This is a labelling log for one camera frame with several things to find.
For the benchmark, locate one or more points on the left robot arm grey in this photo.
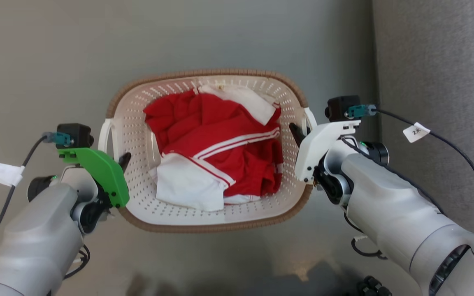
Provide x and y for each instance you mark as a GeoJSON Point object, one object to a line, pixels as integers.
{"type": "Point", "coordinates": [35, 238]}

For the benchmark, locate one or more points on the red white-striped garment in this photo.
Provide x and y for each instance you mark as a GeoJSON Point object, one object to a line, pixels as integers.
{"type": "Point", "coordinates": [212, 131]}

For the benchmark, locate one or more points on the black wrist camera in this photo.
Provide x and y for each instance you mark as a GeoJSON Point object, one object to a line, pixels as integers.
{"type": "Point", "coordinates": [340, 107]}
{"type": "Point", "coordinates": [76, 135]}

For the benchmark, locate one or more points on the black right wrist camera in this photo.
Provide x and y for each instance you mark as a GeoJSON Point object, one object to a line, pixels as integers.
{"type": "Point", "coordinates": [340, 107]}

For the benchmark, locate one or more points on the grey fabric sofa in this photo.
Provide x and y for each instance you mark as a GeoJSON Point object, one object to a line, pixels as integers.
{"type": "Point", "coordinates": [438, 61]}

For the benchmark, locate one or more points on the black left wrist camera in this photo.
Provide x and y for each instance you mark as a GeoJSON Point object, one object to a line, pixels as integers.
{"type": "Point", "coordinates": [76, 135]}

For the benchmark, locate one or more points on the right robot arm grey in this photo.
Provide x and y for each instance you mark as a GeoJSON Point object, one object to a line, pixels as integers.
{"type": "Point", "coordinates": [385, 205]}

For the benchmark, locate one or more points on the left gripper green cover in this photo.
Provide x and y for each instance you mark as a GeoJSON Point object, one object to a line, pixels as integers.
{"type": "Point", "coordinates": [101, 168]}

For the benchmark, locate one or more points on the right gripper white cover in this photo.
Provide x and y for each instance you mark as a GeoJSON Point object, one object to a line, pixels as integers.
{"type": "Point", "coordinates": [319, 144]}

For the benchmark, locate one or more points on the cream perforated plastic laundry basket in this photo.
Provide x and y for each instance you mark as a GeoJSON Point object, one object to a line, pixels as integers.
{"type": "Point", "coordinates": [171, 220]}

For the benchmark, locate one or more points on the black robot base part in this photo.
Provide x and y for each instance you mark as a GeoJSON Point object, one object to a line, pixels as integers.
{"type": "Point", "coordinates": [372, 287]}

